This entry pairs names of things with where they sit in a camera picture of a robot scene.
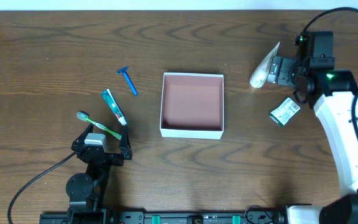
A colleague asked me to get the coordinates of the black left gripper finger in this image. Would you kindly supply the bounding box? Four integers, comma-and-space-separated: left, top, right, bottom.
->
71, 124, 93, 147
119, 126, 132, 154

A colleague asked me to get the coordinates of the green toothbrush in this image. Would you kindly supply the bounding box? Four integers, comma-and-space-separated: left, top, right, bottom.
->
76, 111, 122, 140

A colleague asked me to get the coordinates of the white lotion tube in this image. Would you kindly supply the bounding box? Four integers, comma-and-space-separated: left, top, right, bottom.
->
249, 42, 280, 88

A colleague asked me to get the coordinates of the small white green packet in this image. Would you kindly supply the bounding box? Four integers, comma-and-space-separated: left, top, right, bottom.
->
269, 97, 300, 127

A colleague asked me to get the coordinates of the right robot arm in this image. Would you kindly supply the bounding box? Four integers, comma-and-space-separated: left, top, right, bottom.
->
268, 31, 358, 223

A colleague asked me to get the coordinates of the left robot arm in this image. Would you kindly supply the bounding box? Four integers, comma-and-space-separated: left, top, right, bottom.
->
66, 124, 133, 223

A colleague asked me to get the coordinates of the green toothpaste tube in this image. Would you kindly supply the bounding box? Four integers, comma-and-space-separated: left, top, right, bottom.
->
101, 89, 127, 126

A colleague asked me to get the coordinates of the blue disposable razor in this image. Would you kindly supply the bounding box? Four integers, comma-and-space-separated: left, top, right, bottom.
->
116, 66, 138, 96

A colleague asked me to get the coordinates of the white box with pink interior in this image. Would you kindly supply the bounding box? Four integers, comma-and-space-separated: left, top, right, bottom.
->
159, 72, 224, 139

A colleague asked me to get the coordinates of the left black cable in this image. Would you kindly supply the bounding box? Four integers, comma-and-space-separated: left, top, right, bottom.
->
7, 151, 77, 224

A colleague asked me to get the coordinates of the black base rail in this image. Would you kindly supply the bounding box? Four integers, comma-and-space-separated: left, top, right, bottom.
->
39, 208, 288, 224

